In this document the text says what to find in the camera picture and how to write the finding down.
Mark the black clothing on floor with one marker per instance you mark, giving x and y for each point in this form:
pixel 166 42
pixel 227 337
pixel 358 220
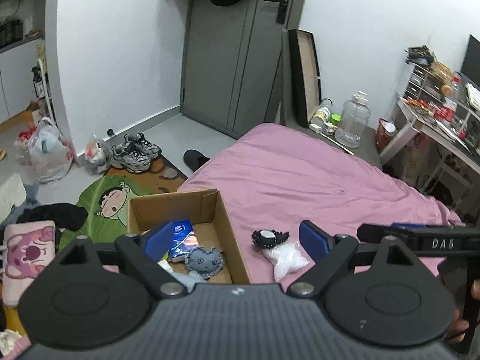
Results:
pixel 64 215

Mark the grey sneaker left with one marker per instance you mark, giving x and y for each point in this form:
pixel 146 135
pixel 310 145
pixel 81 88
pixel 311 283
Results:
pixel 128 156

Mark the blue purple tissue pack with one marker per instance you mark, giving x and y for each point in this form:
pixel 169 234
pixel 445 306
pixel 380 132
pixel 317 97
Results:
pixel 184 241

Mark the fluffy blue plush toy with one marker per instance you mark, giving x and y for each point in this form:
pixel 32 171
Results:
pixel 188 280

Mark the pink cartoon pillow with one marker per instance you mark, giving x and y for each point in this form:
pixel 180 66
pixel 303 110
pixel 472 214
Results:
pixel 27 249

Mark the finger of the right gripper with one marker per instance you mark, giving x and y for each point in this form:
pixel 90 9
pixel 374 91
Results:
pixel 373 233
pixel 419 225

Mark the grey sneaker right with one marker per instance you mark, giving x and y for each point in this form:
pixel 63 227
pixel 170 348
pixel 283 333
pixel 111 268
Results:
pixel 144 146

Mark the black door handle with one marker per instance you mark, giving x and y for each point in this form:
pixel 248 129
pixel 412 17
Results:
pixel 281 11

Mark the white bottle green lid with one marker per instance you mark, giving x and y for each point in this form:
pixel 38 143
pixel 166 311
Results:
pixel 335 119

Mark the grey sneaker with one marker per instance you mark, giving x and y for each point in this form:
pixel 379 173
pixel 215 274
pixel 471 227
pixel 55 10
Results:
pixel 144 146
pixel 128 156

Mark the white cabinet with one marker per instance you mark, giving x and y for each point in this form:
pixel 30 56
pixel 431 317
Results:
pixel 17 89

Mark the small plastic bag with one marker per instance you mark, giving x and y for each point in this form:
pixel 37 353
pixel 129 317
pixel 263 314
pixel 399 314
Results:
pixel 97 156

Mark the clear plastic jar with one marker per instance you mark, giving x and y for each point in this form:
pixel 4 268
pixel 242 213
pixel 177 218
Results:
pixel 354 119

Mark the grey door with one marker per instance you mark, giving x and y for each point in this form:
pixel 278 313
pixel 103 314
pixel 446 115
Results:
pixel 231 79

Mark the black framed board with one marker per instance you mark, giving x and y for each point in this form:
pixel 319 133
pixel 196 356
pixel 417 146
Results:
pixel 305 75

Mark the white plastic bag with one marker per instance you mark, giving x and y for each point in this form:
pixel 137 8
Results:
pixel 49 152

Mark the black slipper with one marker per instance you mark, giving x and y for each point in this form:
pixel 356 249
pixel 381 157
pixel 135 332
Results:
pixel 194 159

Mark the brown cardboard box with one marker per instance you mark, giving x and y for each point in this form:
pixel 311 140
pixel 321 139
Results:
pixel 206 210

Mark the pink bed sheet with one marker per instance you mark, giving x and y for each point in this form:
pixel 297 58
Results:
pixel 275 177

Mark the green cartoon floor mat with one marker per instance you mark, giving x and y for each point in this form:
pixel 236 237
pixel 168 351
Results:
pixel 106 200

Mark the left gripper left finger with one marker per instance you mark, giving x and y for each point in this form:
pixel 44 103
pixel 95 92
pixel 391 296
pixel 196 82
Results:
pixel 140 255

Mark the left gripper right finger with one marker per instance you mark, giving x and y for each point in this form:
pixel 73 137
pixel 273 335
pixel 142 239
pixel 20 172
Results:
pixel 332 256

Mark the white desk with clutter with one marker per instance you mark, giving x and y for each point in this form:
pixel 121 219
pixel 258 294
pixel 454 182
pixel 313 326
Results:
pixel 427 98

